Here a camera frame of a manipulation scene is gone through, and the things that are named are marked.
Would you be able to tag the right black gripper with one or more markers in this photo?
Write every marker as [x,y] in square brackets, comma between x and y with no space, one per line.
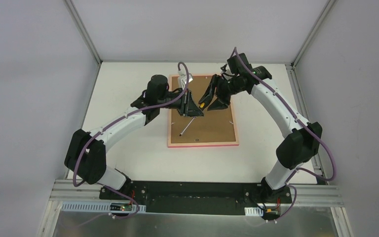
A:
[224,88]

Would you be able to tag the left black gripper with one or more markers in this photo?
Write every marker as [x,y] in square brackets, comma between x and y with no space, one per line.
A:
[183,104]

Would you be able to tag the white cable duct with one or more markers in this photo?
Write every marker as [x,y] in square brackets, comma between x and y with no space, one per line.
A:
[253,211]
[99,207]

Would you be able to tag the pink wooden photo frame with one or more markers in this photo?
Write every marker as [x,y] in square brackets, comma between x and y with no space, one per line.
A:
[215,129]

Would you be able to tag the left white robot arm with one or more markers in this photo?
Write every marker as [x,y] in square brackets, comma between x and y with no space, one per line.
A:
[86,155]

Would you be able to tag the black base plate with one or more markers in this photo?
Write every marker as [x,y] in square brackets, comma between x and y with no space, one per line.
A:
[202,197]

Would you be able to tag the aluminium front rail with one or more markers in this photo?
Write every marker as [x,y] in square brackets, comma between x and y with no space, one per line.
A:
[307,195]

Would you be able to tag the right white cable duct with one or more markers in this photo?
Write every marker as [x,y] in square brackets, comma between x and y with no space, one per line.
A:
[253,211]

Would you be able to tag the black yellow screwdriver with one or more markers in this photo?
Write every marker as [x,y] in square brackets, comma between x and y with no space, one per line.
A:
[189,124]

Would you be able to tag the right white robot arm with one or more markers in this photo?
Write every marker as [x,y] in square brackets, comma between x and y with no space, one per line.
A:
[300,142]

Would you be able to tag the left white cable duct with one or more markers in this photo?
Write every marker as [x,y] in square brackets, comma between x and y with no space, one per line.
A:
[99,207]

